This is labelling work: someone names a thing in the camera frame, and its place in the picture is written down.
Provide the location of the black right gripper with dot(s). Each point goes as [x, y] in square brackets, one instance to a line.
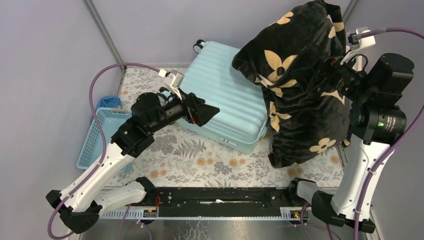
[331, 71]

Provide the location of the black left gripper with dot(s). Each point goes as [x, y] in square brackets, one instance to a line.
[191, 110]

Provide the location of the light blue ribbed suitcase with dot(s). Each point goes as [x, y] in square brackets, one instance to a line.
[243, 116]

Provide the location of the black floral plush blanket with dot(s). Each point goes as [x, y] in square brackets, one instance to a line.
[306, 117]

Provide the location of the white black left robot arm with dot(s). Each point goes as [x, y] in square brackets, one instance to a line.
[80, 205]

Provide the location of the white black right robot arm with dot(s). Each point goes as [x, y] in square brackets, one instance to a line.
[376, 123]

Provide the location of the floral patterned floor mat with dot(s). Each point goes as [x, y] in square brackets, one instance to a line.
[182, 158]

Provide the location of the blue yellow cloth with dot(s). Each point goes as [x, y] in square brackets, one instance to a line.
[111, 101]

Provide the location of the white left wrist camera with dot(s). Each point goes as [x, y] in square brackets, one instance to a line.
[173, 80]

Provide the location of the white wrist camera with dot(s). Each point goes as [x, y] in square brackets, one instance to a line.
[356, 43]
[173, 80]

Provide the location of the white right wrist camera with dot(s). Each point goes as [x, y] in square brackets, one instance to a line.
[356, 43]

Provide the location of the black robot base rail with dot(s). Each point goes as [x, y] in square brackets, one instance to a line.
[218, 204]

